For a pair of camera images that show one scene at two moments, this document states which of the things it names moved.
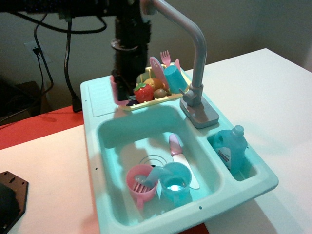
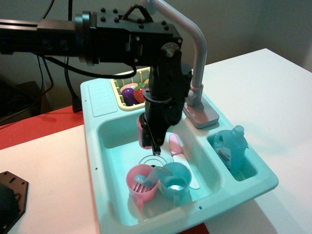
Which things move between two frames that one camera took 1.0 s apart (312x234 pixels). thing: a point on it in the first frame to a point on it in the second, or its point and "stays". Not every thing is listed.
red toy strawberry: (144, 93) stays
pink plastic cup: (114, 88) to (140, 135)
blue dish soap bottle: (231, 146) stays
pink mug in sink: (138, 188) stays
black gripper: (131, 55) to (162, 112)
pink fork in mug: (140, 188) stays
